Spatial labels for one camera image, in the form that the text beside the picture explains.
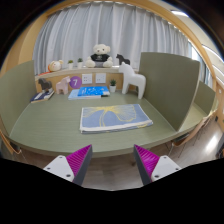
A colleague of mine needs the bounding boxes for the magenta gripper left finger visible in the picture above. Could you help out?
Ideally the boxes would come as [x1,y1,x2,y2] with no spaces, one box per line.
[44,145,92,186]

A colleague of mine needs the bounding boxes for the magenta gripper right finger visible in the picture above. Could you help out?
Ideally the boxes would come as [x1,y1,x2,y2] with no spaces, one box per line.
[133,145,181,185]

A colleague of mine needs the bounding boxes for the blue yellow folded towel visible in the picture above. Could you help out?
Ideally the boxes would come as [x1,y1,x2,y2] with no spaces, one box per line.
[80,104,153,133]

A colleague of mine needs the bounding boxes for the wooden chair at right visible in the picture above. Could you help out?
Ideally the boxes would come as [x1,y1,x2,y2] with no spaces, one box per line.
[170,115,210,152]

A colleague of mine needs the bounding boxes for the light blue book underneath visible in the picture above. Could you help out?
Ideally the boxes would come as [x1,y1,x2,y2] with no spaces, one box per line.
[68,89,100,100]

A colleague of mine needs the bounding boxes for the dark book on left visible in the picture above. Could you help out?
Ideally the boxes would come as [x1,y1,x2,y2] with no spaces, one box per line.
[30,91,54,103]

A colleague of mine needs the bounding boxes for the blue book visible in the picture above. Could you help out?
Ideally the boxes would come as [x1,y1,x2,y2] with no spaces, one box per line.
[78,86,110,96]

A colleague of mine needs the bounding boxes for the pink horse figurine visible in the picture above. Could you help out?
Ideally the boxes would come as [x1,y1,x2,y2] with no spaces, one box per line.
[56,76,70,94]

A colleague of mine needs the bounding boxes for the purple round number sign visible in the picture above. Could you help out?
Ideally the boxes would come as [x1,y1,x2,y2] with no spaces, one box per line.
[70,76,82,89]

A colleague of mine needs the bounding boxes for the green right divider panel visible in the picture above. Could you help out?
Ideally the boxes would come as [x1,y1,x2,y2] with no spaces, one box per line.
[139,52,200,131]

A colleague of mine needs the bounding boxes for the green divider panel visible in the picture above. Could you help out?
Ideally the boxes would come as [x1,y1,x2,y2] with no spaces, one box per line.
[0,60,36,135]
[139,52,200,131]

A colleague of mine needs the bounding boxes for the dark brown horse figurine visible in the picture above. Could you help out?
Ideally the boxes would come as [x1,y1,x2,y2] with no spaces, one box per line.
[38,78,52,92]

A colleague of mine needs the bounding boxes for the small potted plant on desk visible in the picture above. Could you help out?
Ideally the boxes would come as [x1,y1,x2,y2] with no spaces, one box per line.
[109,79,117,93]

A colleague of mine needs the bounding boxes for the white horse figurine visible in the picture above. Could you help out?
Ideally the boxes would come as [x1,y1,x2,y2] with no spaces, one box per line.
[119,63,146,99]

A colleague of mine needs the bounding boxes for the green left divider panel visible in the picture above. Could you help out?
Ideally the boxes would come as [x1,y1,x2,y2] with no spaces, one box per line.
[0,60,36,135]

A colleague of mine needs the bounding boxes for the wooden shelf ledge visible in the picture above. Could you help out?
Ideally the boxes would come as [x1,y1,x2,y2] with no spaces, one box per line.
[35,66,120,81]

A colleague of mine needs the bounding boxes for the orange white plush toy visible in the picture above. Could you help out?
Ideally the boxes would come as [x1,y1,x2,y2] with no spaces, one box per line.
[48,60,63,72]

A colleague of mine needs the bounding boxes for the small potted plant left shelf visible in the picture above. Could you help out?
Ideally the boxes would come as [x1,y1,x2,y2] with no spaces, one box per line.
[68,60,74,70]

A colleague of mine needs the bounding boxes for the small potted plant shelf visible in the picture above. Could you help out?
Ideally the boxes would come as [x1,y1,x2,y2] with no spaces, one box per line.
[77,58,83,69]
[68,60,74,70]

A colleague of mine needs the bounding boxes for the small potted plant right shelf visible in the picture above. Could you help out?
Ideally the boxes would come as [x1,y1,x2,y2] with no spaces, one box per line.
[77,58,83,69]

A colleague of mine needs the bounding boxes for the white teddy bear black shirt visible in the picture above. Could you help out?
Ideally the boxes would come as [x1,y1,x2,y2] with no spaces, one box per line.
[85,44,113,68]

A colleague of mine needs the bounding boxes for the small black horse figurine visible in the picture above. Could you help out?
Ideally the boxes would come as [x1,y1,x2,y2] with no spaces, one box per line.
[116,54,130,65]

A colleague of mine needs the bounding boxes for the white grey curtain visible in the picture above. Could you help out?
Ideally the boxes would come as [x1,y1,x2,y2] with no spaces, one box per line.
[33,2,188,74]

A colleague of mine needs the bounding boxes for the left white wall socket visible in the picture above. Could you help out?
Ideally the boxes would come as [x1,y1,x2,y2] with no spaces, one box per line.
[82,74,92,84]

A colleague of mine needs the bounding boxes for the white wall socket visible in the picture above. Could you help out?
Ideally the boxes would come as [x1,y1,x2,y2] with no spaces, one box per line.
[82,74,92,84]
[95,73,106,84]

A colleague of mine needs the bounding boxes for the right white wall socket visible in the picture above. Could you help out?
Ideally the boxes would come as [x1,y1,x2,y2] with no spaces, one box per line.
[95,73,106,84]

